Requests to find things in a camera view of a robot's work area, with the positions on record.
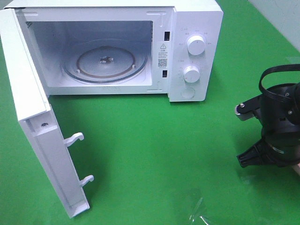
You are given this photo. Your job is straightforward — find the white microwave oven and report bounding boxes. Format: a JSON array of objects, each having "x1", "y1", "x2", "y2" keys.
[{"x1": 0, "y1": 0, "x2": 223, "y2": 102}]

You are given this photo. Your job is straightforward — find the white partition panel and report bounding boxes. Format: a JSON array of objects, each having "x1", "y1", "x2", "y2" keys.
[{"x1": 250, "y1": 0, "x2": 300, "y2": 50}]

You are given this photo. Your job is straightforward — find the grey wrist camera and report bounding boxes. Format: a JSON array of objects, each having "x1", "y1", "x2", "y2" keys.
[{"x1": 234, "y1": 94, "x2": 262, "y2": 121}]

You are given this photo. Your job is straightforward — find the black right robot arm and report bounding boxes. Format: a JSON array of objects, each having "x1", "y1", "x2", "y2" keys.
[{"x1": 234, "y1": 83, "x2": 300, "y2": 168}]

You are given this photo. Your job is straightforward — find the green table mat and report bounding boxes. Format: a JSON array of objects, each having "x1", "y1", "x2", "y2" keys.
[{"x1": 0, "y1": 0, "x2": 300, "y2": 225}]

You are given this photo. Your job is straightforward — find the white microwave knob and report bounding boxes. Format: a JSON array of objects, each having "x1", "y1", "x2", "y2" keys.
[
  {"x1": 187, "y1": 34, "x2": 206, "y2": 55},
  {"x1": 183, "y1": 66, "x2": 200, "y2": 83}
]

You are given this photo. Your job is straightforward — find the white round door button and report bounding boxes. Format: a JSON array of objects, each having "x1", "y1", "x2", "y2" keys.
[{"x1": 181, "y1": 87, "x2": 195, "y2": 99}]

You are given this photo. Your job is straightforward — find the white microwave door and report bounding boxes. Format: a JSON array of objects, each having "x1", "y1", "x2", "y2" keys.
[{"x1": 0, "y1": 9, "x2": 94, "y2": 218}]

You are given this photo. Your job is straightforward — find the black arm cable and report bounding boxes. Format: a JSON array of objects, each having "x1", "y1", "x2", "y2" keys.
[{"x1": 259, "y1": 63, "x2": 300, "y2": 104}]

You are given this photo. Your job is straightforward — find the glass microwave turntable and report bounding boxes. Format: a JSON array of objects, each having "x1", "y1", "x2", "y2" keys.
[{"x1": 62, "y1": 39, "x2": 151, "y2": 84}]

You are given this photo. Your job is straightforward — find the pink plate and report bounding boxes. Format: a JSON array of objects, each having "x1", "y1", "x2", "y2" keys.
[{"x1": 292, "y1": 164, "x2": 300, "y2": 175}]

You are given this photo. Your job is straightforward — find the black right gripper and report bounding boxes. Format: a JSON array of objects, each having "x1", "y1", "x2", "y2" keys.
[{"x1": 237, "y1": 109, "x2": 300, "y2": 168}]

